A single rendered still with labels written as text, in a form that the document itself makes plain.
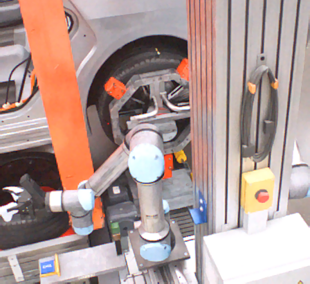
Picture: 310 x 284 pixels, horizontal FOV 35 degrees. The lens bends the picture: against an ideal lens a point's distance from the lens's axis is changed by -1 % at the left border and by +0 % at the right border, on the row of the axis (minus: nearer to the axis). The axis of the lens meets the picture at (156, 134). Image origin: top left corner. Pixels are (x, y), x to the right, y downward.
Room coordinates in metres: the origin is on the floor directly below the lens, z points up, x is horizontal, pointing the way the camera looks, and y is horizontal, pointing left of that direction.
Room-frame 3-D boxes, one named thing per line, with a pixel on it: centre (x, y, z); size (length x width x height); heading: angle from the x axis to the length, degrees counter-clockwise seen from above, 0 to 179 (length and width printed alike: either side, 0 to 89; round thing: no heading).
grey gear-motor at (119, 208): (2.23, 0.26, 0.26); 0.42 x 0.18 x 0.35; 11
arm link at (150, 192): (1.32, 0.04, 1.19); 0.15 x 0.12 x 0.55; 177
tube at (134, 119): (2.24, 0.05, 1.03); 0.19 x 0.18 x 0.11; 11
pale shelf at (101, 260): (1.69, 0.44, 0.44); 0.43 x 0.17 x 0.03; 101
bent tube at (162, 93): (2.28, -0.14, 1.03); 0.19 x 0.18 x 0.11; 11
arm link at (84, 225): (1.35, 0.30, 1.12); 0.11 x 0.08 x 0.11; 177
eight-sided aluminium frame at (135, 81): (2.38, -0.02, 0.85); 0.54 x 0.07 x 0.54; 101
